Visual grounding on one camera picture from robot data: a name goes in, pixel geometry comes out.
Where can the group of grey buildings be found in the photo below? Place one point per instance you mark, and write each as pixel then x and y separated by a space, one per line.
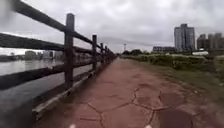
pixel 210 41

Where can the pole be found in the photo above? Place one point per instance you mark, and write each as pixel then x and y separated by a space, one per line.
pixel 125 47

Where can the row of green bushes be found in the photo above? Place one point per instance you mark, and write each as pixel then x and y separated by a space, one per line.
pixel 173 60

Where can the grey river water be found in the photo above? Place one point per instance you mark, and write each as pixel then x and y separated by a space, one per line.
pixel 20 66

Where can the reddish cracked paved path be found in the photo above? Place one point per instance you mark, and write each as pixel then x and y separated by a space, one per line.
pixel 128 100

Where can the clump of dark trees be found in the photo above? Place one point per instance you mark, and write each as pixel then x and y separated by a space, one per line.
pixel 132 52

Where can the robot's own part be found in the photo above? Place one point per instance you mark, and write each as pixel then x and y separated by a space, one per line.
pixel 72 126
pixel 148 126

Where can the dark wooden rail fence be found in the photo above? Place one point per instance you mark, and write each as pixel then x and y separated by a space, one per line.
pixel 69 50

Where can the pale concrete fence kerb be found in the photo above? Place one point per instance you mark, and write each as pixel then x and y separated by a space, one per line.
pixel 63 96

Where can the low long building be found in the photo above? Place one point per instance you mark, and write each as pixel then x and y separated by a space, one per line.
pixel 163 49

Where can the tall grey tower building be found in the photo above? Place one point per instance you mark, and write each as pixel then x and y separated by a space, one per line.
pixel 184 37

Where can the distant buildings across water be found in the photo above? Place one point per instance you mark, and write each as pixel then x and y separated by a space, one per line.
pixel 38 54

